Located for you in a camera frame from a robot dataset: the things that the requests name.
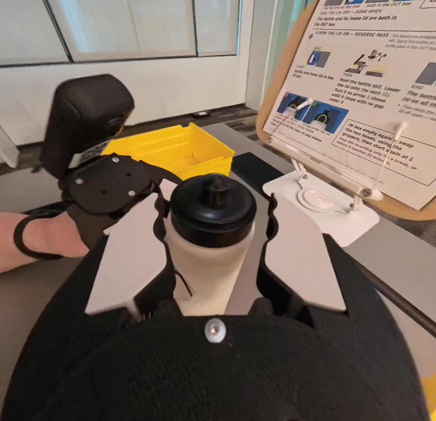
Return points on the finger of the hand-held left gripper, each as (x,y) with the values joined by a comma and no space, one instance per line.
(168,189)

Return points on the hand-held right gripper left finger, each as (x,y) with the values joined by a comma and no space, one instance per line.
(129,267)

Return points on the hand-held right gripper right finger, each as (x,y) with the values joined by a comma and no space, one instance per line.
(303,264)

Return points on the black bottle lid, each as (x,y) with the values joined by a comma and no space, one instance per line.
(212,209)

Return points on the yellow plastic bin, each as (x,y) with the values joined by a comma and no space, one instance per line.
(197,148)
(429,400)

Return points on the white plastic bottle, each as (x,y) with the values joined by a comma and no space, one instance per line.
(208,271)

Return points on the person's left forearm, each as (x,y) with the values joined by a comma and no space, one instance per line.
(8,244)

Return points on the person's left hand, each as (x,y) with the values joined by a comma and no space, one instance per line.
(58,237)

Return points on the small black floor object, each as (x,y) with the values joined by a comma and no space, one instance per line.
(201,114)

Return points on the black textured pad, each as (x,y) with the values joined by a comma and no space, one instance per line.
(41,208)

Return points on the black wristband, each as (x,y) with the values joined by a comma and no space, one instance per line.
(19,237)

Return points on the wooden edged instruction board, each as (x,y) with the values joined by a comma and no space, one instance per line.
(354,53)

